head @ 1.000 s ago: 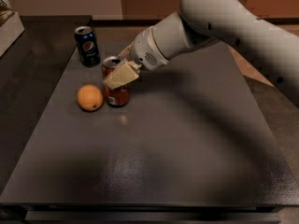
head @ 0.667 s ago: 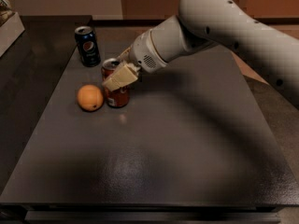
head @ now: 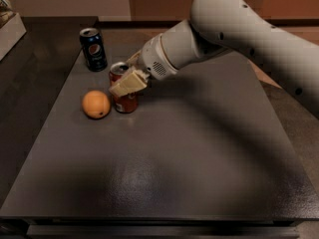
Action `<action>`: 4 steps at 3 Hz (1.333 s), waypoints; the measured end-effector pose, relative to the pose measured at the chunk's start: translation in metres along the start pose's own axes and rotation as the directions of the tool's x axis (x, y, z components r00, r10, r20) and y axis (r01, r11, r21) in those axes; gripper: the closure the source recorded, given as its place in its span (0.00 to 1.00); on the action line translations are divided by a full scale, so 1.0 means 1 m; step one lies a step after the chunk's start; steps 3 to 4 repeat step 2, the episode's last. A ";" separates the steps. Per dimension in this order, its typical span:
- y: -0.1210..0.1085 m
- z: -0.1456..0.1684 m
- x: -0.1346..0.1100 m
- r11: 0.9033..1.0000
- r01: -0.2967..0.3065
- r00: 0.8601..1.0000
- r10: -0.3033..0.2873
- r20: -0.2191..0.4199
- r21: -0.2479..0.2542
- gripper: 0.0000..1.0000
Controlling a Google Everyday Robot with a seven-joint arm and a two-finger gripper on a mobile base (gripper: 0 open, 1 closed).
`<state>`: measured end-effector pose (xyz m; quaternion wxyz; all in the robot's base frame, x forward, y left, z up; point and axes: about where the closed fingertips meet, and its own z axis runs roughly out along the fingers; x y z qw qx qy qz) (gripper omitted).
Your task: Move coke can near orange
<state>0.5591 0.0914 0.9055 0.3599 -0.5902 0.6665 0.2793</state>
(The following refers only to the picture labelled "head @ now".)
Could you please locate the orange fruit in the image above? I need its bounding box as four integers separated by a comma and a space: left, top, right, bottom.
82, 91, 111, 120

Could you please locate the white box at left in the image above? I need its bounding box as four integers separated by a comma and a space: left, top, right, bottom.
0, 0, 26, 61

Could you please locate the black side counter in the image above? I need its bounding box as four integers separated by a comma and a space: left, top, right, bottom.
0, 16, 98, 206

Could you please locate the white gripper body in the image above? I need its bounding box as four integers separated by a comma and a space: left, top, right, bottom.
138, 35, 177, 81

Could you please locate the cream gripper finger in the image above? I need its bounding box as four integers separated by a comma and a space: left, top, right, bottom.
126, 51, 141, 67
109, 67, 150, 98

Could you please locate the red coke can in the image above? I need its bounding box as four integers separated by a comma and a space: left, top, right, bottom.
109, 62, 138, 114

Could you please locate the blue pepsi can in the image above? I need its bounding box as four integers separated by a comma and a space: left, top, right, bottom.
80, 28, 108, 72

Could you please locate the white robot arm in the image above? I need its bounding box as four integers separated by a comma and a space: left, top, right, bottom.
110, 0, 319, 118

